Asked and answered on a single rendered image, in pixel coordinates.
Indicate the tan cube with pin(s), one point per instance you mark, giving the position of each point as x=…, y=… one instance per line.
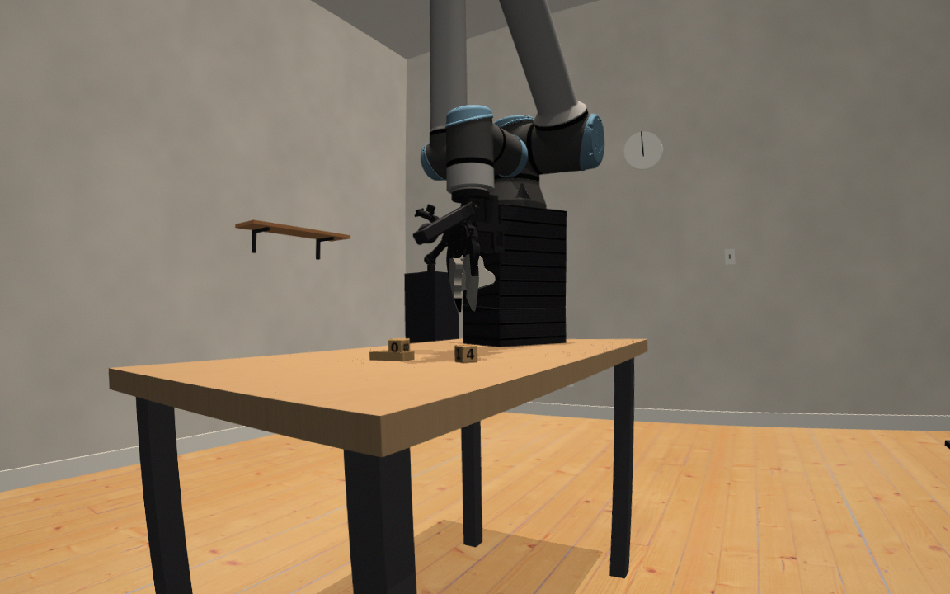
x=466, y=353
x=399, y=345

